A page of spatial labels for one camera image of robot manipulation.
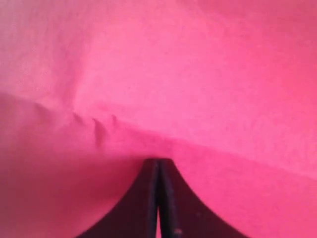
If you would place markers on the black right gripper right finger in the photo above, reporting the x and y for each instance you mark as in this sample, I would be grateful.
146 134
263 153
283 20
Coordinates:
181 213

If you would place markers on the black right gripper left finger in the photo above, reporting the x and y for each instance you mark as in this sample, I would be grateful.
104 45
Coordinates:
135 215

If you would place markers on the red tablecloth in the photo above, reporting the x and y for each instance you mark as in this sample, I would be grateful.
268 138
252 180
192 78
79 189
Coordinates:
90 88

